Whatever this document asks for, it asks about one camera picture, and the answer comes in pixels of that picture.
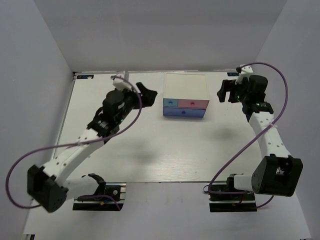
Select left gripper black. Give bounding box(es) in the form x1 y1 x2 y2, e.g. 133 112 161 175
115 82 157 124

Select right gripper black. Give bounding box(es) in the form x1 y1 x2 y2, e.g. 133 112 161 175
217 77 251 104

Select light blue small drawer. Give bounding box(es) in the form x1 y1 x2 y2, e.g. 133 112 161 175
163 98 179 108

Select blue wide drawer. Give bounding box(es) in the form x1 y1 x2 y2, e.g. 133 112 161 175
163 107 206 118

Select white drawer organizer box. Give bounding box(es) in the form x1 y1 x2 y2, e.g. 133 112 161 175
163 73 210 100

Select pink small drawer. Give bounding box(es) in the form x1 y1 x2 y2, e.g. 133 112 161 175
177 99 210 109

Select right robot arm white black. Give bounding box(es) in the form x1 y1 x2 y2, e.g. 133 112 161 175
217 75 303 200

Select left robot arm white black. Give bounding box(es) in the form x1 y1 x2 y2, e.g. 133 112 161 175
27 81 158 213

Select right corner label sticker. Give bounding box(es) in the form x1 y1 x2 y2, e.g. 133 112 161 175
227 72 240 77

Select corner label sticker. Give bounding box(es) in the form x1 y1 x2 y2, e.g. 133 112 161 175
227 72 240 77
76 74 94 80

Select left corner label sticker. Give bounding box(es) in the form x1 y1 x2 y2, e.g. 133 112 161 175
76 74 94 80

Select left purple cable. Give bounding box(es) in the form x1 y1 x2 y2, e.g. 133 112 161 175
5 75 144 211

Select purple cable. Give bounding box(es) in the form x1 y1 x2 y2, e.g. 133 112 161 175
207 61 289 209
5 75 144 211

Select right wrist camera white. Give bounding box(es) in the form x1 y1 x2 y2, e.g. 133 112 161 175
235 64 254 85

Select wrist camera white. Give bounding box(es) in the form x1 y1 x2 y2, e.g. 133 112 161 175
235 64 254 85
110 75 131 91

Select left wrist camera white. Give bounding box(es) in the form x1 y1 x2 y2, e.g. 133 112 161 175
110 75 131 91

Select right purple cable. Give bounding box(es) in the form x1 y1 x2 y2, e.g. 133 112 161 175
207 61 289 209

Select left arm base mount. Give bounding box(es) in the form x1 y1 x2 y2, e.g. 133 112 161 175
72 183 127 212

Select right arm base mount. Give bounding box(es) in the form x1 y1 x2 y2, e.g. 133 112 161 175
203 184 257 213

